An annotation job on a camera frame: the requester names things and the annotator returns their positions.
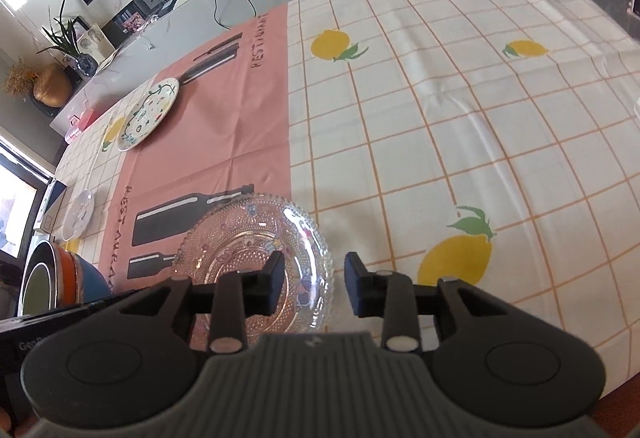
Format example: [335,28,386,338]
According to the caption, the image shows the golden round vase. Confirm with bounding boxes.
[32,64,73,107]

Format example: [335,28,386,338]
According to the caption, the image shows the dried yellow flowers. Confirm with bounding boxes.
[2,58,38,96]

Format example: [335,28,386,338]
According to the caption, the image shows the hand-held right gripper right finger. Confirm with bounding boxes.
[344,252,506,351]

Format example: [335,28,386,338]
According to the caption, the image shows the checked lemon print tablecloth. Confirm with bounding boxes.
[50,0,640,399]

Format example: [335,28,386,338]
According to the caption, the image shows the orange steel bowl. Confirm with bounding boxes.
[47,245,83,307]

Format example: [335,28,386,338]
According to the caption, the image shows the pink storage box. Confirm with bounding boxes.
[67,108,103,139]

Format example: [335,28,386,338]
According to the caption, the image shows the clear glass plate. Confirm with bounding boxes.
[171,194,335,335]

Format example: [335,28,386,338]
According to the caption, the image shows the green ceramic bowl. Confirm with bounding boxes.
[19,243,57,319]

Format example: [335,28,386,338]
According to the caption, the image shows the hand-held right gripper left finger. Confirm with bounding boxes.
[117,249,287,353]

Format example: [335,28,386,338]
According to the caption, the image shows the floral white plate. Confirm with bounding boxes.
[116,78,180,152]

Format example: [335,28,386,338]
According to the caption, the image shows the green leafy plant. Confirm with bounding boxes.
[37,0,88,61]

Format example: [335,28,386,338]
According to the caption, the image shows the sketch portrait picture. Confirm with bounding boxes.
[80,25,113,61]

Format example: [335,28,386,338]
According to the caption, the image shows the blue steel bowl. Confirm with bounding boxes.
[70,258,116,305]

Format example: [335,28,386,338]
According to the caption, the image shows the small white printed plate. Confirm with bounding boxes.
[61,189,96,241]

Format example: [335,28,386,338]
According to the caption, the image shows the blue and white box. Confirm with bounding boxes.
[35,180,68,231]

